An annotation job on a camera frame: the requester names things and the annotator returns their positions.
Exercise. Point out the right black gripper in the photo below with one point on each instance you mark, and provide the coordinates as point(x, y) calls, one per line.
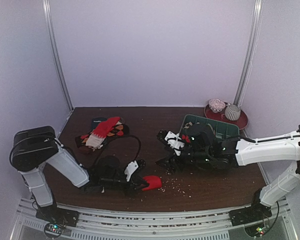
point(175, 157)

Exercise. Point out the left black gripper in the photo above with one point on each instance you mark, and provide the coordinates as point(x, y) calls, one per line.
point(134, 186)

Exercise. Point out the red sock pair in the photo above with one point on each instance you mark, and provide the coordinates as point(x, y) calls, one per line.
point(153, 182)

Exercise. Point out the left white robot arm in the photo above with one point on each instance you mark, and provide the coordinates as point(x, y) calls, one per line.
point(34, 148)

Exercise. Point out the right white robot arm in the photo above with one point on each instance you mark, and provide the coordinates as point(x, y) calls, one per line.
point(284, 147)

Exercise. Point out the rolled red sock in tray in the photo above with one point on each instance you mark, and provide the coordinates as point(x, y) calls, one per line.
point(185, 138)

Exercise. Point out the rolled patterned sock in tray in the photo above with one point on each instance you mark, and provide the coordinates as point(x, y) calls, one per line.
point(188, 125)

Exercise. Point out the argyle black orange sock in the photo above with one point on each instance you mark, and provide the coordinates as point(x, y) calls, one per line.
point(119, 130)

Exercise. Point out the red white sock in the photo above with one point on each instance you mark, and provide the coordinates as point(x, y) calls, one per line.
point(99, 134)

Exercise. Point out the green divided organizer tray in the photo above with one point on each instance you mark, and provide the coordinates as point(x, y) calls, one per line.
point(221, 129)

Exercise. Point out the dark blue sock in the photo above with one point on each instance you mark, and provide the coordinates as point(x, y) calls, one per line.
point(95, 122)

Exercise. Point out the striped grey cup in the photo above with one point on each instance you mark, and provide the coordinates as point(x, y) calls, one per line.
point(232, 112)

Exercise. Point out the dark red plate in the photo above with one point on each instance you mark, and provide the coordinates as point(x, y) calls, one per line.
point(241, 123)

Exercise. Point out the left circuit board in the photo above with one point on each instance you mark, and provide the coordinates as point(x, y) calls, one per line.
point(56, 230)

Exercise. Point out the circuit board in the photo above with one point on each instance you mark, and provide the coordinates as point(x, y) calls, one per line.
point(56, 230)
point(257, 230)

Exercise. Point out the right circuit board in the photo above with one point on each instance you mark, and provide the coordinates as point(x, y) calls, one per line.
point(257, 230)

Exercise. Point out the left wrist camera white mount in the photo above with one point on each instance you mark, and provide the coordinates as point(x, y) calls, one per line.
point(130, 169)

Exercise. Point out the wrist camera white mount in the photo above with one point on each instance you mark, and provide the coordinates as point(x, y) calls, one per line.
point(130, 169)
point(174, 141)

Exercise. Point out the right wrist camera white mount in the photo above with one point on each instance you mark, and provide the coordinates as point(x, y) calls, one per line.
point(174, 141)

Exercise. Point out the front aluminium rail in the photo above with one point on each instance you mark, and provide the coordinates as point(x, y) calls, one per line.
point(97, 224)

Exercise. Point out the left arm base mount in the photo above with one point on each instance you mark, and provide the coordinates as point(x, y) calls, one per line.
point(59, 216)

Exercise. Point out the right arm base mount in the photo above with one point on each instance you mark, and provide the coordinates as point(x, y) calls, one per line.
point(250, 214)

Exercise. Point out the right aluminium frame post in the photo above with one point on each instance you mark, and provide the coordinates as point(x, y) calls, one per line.
point(251, 48)

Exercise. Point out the aluminium frame post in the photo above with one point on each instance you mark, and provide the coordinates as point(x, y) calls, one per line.
point(55, 54)
point(251, 48)

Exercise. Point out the left aluminium frame post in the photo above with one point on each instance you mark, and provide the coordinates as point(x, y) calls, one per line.
point(55, 54)

